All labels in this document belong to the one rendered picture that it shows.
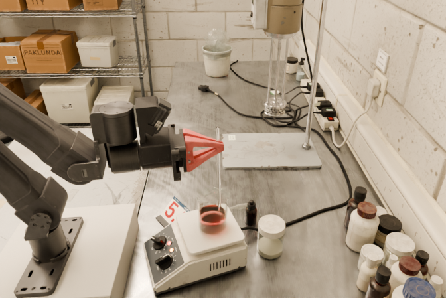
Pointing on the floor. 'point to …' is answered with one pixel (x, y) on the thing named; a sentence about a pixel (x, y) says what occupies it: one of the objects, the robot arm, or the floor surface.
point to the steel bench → (257, 192)
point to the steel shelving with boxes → (68, 36)
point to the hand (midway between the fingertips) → (219, 146)
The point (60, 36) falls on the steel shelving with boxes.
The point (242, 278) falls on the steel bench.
